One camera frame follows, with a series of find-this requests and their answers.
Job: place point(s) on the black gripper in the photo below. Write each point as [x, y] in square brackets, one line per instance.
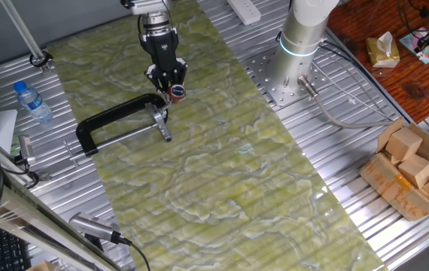
[162, 52]

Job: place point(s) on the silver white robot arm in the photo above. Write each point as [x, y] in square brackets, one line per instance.
[297, 41]

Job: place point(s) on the black C-clamp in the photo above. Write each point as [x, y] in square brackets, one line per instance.
[109, 114]

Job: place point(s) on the white power strip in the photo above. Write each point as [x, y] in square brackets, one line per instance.
[244, 10]

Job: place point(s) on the green marble pattern mat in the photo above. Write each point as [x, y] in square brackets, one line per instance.
[218, 188]

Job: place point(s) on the clear water bottle blue cap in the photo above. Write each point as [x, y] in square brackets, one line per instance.
[34, 103]

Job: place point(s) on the slanted aluminium pole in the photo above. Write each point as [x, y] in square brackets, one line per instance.
[19, 26]

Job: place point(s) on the yellow tissue pack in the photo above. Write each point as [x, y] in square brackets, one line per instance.
[382, 50]

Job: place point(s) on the brown wooden desk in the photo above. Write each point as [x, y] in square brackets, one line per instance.
[406, 90]

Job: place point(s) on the brown cardboard box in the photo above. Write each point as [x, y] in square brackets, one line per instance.
[395, 192]

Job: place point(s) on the silver lever base bracket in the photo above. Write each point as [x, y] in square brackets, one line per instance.
[160, 124]

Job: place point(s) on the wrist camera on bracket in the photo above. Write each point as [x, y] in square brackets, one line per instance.
[150, 7]

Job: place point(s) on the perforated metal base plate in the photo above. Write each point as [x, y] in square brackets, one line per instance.
[274, 94]

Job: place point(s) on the small camera on bracket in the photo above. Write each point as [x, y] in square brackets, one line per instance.
[26, 148]

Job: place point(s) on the silver ribbed depth camera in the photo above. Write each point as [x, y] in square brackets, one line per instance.
[90, 226]

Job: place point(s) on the silver frame beam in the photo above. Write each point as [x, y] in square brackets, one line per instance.
[19, 214]

